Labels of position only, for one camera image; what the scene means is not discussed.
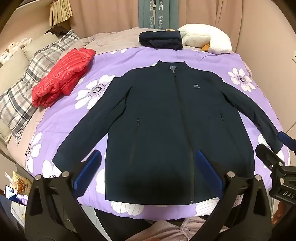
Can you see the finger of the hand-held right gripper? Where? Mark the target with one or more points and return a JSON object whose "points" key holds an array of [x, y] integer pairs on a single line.
{"points": [[287, 139], [268, 153]]}

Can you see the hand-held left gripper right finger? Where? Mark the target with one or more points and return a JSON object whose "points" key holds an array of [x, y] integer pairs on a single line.
{"points": [[208, 171]]}

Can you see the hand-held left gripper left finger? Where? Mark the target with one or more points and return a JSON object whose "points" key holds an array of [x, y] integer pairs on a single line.
{"points": [[89, 168]]}

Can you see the navy zip jacket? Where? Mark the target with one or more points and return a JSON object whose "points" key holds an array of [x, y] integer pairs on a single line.
{"points": [[161, 115]]}

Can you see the person's right hand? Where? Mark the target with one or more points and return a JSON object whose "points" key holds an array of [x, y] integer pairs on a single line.
{"points": [[279, 213]]}

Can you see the person's black clothing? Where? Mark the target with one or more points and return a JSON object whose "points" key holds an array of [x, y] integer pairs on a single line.
{"points": [[115, 224]]}

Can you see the person's pink fleece clothing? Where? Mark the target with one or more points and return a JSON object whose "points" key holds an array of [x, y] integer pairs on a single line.
{"points": [[175, 229]]}

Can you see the yellow snack packet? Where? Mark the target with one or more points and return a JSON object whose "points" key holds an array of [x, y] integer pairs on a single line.
{"points": [[22, 183]]}

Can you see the red down jacket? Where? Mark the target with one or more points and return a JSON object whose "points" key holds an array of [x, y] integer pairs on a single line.
{"points": [[62, 74]]}

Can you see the grey plaid pillow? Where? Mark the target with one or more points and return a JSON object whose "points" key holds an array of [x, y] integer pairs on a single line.
{"points": [[34, 67]]}

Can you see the purple floral blanket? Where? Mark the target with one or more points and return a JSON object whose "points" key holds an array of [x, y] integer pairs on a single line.
{"points": [[138, 60]]}

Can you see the beige pillow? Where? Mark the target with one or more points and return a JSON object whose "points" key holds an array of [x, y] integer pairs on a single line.
{"points": [[11, 67], [37, 46]]}

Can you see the white plush goose toy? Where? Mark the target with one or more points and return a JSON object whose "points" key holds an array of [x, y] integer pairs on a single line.
{"points": [[208, 34]]}

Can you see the folded navy garment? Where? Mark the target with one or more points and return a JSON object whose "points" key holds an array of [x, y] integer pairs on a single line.
{"points": [[159, 39]]}

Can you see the dark brown cloth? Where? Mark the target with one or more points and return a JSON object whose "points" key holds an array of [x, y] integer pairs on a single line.
{"points": [[57, 30]]}

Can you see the cluster of small plush toys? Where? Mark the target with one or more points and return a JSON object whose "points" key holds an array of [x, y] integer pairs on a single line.
{"points": [[13, 47]]}

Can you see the pink curtain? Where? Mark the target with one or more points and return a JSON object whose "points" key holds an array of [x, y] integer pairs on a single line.
{"points": [[104, 16]]}

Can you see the grey-green printed curtain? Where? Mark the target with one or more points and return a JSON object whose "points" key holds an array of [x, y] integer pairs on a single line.
{"points": [[148, 14]]}

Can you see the white wall socket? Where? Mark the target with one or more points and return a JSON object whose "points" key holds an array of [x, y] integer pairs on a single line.
{"points": [[294, 55]]}

